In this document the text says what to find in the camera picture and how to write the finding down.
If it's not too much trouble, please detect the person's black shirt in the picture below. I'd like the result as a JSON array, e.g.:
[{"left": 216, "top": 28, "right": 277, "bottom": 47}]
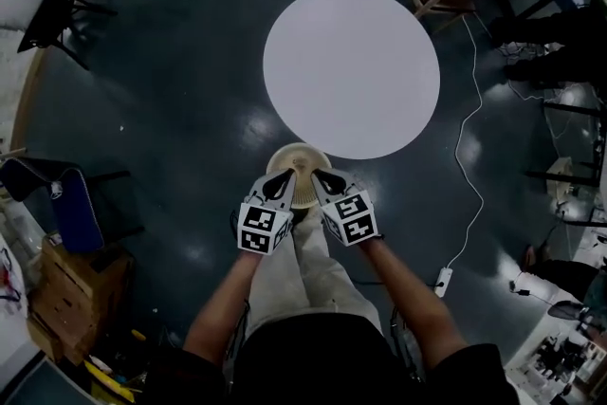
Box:
[{"left": 151, "top": 312, "right": 521, "bottom": 405}]

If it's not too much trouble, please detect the white power cable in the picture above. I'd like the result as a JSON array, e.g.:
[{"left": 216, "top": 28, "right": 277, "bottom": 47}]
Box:
[{"left": 445, "top": 13, "right": 486, "bottom": 270}]

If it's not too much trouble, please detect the small wooden box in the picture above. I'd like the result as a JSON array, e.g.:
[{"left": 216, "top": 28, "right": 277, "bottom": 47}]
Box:
[{"left": 544, "top": 156, "right": 578, "bottom": 195}]

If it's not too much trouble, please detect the beige plastic basket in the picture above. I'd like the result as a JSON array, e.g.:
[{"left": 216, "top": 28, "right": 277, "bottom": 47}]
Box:
[{"left": 266, "top": 141, "right": 333, "bottom": 211}]

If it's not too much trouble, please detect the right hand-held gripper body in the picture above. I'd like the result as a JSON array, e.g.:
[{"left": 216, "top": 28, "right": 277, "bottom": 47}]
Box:
[{"left": 321, "top": 190, "right": 378, "bottom": 249}]

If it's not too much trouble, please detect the person's left forearm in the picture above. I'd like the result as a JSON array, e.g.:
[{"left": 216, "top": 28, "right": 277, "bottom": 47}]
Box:
[{"left": 182, "top": 249, "right": 260, "bottom": 364}]

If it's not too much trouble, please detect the white power strip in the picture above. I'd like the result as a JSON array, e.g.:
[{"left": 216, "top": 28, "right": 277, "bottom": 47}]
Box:
[{"left": 434, "top": 267, "right": 454, "bottom": 299}]

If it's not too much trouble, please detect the black chair blue cushion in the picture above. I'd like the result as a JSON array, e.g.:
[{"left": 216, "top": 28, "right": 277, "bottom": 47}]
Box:
[{"left": 0, "top": 156, "right": 146, "bottom": 252}]

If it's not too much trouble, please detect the yellow plastic tray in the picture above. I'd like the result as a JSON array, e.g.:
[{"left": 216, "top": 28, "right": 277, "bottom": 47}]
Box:
[{"left": 83, "top": 358, "right": 143, "bottom": 405}]

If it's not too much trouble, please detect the cluttered white workbench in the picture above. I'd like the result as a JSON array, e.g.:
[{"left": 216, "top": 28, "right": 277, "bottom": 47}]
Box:
[{"left": 505, "top": 293, "right": 607, "bottom": 405}]

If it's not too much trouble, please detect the person's right forearm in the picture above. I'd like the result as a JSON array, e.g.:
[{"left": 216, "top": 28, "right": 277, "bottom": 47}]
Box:
[{"left": 358, "top": 236, "right": 469, "bottom": 369}]

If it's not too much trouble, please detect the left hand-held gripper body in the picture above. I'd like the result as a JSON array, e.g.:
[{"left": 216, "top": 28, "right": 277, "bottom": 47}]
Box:
[{"left": 236, "top": 195, "right": 295, "bottom": 258}]

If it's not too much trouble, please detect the brown cardboard box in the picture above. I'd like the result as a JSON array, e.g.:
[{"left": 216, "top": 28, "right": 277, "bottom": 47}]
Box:
[{"left": 28, "top": 234, "right": 137, "bottom": 366}]

